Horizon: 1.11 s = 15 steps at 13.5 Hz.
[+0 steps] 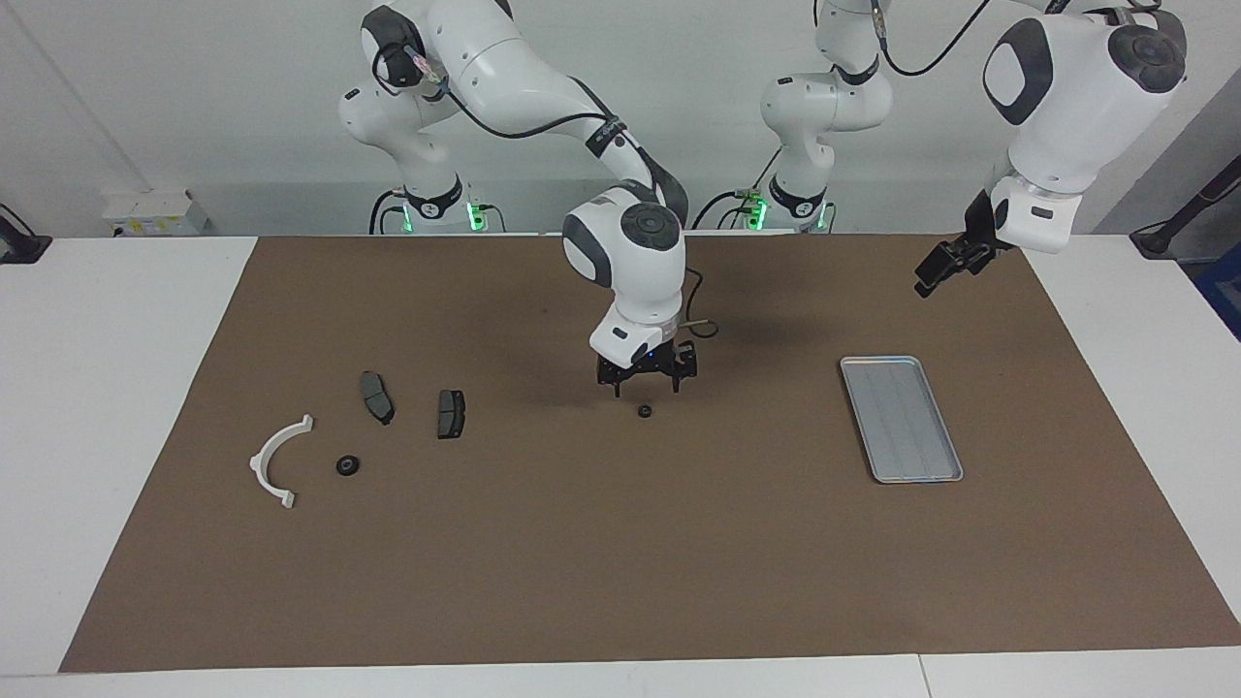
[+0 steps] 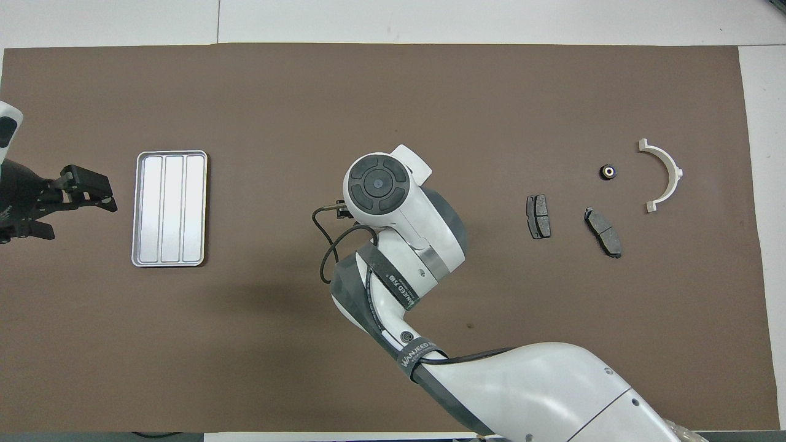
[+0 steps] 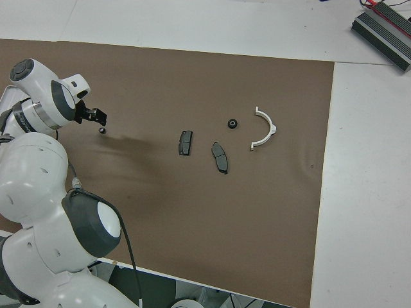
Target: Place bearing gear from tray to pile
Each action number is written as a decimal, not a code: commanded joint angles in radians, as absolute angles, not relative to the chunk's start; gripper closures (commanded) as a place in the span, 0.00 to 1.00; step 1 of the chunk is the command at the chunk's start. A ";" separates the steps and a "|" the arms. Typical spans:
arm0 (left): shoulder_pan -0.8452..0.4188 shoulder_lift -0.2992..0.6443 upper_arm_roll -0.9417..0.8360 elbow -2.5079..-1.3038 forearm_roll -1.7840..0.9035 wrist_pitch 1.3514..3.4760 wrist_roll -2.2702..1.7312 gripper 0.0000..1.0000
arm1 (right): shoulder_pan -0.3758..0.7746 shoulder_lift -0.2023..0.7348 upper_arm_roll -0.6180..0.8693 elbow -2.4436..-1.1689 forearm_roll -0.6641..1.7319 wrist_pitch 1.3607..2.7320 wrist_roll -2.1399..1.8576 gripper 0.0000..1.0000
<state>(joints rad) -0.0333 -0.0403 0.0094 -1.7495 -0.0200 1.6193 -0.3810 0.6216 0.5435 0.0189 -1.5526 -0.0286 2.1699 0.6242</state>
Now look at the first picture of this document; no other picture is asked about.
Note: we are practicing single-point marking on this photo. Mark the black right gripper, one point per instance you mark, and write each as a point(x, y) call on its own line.
point(645, 364)

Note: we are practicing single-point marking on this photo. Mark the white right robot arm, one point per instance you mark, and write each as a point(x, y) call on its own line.
point(630, 281)

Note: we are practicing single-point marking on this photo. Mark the blue bin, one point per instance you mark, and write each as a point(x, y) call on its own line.
point(1226, 291)

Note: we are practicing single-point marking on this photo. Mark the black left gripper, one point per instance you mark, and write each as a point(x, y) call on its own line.
point(981, 218)

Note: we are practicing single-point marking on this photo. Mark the black table clamp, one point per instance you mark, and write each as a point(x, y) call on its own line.
point(19, 247)

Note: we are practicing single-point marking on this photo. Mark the black stand foot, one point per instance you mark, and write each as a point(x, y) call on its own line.
point(1159, 242)

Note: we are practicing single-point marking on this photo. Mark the large black bearing gear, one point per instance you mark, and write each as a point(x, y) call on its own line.
point(348, 465)

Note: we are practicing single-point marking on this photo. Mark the brown table mat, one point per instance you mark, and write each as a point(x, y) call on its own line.
point(620, 543)

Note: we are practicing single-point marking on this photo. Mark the elongated dark brake pad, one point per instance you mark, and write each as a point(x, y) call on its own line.
point(376, 396)

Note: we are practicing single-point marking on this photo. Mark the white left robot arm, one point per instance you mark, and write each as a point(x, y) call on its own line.
point(1066, 107)

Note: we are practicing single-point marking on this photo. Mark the white wall box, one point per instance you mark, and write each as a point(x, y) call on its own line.
point(155, 213)

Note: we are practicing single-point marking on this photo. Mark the rectangular dark brake pad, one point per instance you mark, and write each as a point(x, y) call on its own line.
point(451, 414)

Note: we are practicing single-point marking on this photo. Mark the silver metal tray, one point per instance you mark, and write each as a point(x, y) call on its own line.
point(902, 417)

